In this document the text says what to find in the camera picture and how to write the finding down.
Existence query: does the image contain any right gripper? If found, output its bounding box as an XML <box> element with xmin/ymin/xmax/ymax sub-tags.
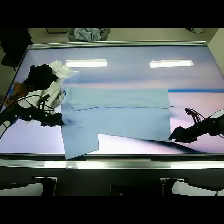
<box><xmin>168</xmin><ymin>125</ymin><xmax>198</xmax><ymax>144</ymax></box>

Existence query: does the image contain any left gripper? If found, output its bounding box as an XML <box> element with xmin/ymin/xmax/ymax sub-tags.
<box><xmin>40</xmin><ymin>112</ymin><xmax>66</xmax><ymax>128</ymax></box>

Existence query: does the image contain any light blue shirt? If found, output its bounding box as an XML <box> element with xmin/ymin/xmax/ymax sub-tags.
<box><xmin>60</xmin><ymin>86</ymin><xmax>175</xmax><ymax>161</ymax></box>

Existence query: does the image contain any black garment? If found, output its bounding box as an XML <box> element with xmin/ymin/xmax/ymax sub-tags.
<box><xmin>22</xmin><ymin>64</ymin><xmax>60</xmax><ymax>92</ymax></box>

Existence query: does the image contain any brown garment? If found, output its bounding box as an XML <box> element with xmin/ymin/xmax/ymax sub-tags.
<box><xmin>4</xmin><ymin>82</ymin><xmax>30</xmax><ymax>104</ymax></box>

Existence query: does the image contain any white garment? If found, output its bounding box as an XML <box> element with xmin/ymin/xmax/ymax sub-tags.
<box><xmin>17</xmin><ymin>59</ymin><xmax>80</xmax><ymax>111</ymax></box>

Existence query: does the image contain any heap of clothes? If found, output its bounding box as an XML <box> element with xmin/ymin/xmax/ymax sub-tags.
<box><xmin>67</xmin><ymin>27</ymin><xmax>111</xmax><ymax>43</ymax></box>

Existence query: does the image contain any silver frame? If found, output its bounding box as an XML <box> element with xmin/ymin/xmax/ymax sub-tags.
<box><xmin>0</xmin><ymin>39</ymin><xmax>224</xmax><ymax>197</ymax></box>

